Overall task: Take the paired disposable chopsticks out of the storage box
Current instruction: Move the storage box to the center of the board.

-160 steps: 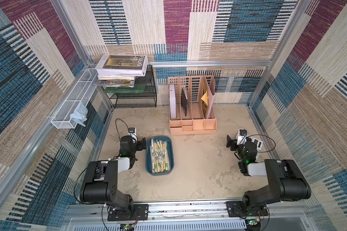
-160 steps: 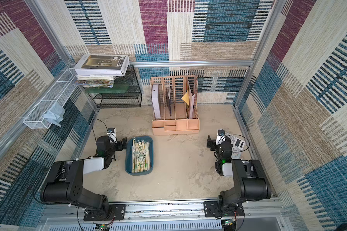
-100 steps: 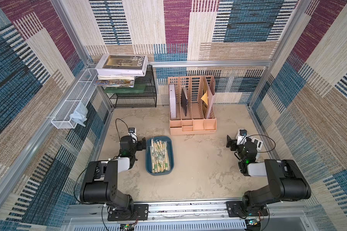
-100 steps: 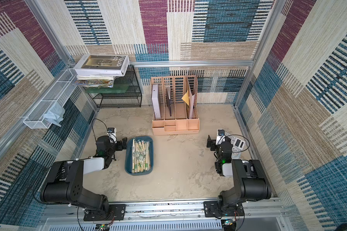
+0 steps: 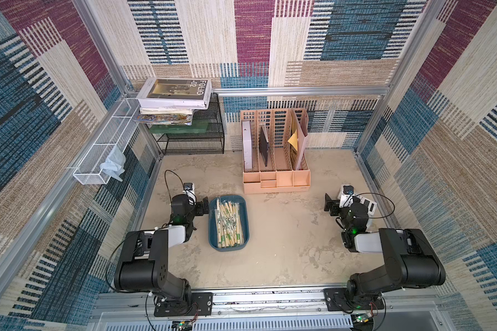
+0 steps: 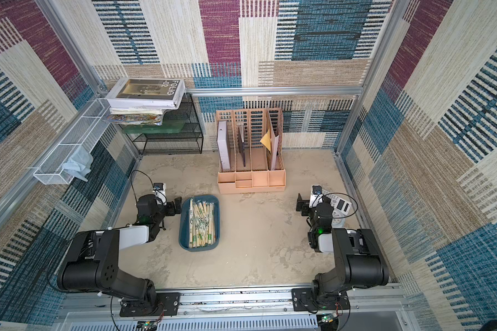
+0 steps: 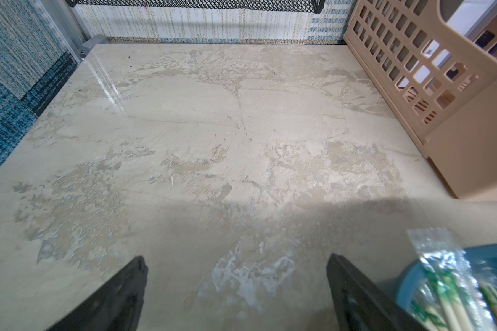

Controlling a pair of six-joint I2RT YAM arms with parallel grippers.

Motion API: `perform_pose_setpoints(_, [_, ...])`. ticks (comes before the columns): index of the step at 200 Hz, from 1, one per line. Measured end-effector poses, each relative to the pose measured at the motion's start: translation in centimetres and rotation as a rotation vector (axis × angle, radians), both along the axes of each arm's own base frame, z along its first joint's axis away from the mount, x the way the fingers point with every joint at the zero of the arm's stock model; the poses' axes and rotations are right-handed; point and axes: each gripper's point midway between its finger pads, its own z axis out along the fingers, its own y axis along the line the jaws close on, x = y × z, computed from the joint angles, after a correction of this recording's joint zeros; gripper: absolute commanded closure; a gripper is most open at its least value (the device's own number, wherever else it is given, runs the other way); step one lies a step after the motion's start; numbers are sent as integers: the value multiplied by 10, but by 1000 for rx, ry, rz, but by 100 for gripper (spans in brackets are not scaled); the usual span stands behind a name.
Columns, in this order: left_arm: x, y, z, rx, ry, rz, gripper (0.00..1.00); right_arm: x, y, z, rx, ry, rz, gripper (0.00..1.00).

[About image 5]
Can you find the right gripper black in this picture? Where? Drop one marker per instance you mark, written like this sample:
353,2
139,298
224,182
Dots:
335,205

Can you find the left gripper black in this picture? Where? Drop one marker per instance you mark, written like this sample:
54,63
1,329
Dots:
199,211

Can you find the teal plastic storage box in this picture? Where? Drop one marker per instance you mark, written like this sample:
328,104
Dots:
228,227

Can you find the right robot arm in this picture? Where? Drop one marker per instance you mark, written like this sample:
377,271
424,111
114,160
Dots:
409,259

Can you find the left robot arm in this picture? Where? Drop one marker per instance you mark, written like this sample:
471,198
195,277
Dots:
143,262

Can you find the white box in organizer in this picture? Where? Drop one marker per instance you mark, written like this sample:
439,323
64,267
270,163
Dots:
247,145

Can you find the white calculator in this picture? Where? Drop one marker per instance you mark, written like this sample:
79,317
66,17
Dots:
371,205

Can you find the green folder on shelf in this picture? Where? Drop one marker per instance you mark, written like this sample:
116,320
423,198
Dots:
197,128

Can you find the crumpled white tissue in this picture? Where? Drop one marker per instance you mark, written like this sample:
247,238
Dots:
114,164

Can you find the stack of colourful magazines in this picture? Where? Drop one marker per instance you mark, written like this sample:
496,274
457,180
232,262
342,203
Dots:
164,116

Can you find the yellow paper in organizer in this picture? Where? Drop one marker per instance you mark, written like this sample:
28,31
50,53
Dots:
293,140

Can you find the black notebook in organizer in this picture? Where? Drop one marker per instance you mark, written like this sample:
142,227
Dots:
264,144

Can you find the pink desktop file organizer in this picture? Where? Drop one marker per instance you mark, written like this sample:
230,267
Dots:
287,169

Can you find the large white book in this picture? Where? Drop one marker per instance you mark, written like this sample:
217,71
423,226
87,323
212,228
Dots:
175,93

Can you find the black wire mesh shelf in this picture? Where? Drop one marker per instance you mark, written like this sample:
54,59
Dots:
204,136

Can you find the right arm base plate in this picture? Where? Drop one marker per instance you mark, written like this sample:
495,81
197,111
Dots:
338,299

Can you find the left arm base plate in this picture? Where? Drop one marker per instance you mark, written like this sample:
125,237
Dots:
200,304

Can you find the white wire wall basket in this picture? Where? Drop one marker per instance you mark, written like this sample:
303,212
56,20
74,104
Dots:
116,131

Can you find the aluminium front rail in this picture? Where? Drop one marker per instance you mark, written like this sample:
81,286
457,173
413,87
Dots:
295,299

